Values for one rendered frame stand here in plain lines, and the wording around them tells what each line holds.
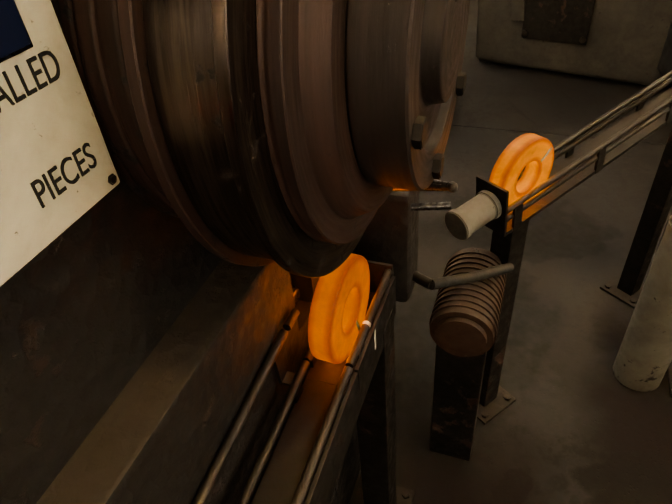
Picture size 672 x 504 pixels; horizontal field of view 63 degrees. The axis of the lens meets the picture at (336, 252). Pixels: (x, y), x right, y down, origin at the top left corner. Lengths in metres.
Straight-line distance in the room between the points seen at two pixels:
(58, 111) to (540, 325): 1.57
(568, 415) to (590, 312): 0.40
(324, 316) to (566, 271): 1.40
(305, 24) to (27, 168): 0.20
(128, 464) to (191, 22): 0.35
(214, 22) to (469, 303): 0.83
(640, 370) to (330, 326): 1.10
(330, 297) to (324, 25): 0.40
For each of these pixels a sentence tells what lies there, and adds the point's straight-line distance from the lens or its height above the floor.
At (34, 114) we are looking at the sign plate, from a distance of 0.41.
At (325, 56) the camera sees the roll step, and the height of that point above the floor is 1.15.
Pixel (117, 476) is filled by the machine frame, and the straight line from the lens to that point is 0.52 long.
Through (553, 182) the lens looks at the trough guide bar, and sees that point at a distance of 1.15.
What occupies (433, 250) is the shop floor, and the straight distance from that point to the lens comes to 2.02.
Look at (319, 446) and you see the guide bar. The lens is 0.68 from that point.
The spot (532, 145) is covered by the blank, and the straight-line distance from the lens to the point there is 1.07.
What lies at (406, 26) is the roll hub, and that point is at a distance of 0.40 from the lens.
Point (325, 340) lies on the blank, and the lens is 0.71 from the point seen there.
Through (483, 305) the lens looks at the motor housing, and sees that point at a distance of 1.08.
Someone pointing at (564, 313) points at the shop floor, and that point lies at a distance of 1.86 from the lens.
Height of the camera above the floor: 1.29
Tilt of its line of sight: 40 degrees down
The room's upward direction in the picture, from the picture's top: 6 degrees counter-clockwise
